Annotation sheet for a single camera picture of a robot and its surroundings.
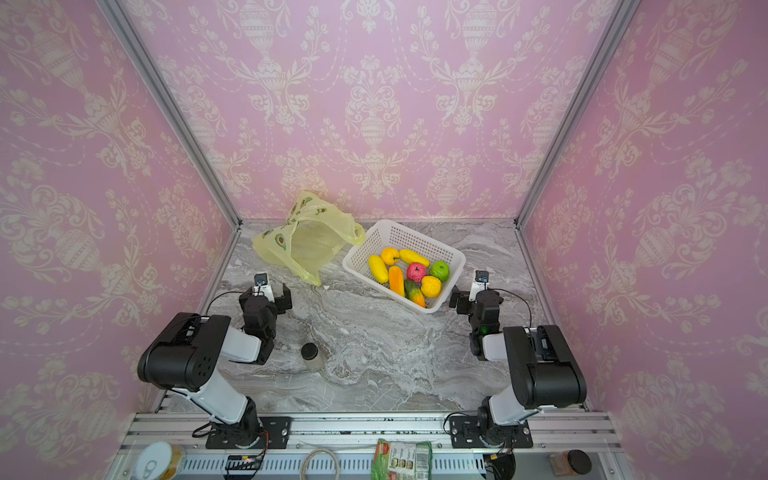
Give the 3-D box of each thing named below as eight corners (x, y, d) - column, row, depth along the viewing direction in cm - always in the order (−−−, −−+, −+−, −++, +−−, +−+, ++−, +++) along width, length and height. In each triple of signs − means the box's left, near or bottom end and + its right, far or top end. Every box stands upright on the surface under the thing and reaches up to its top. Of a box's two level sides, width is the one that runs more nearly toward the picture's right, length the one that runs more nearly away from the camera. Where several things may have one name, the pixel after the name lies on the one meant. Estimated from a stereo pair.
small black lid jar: (307, 372, 86) (299, 360, 78) (310, 355, 89) (302, 342, 81) (324, 372, 86) (317, 360, 78) (326, 355, 89) (320, 342, 81)
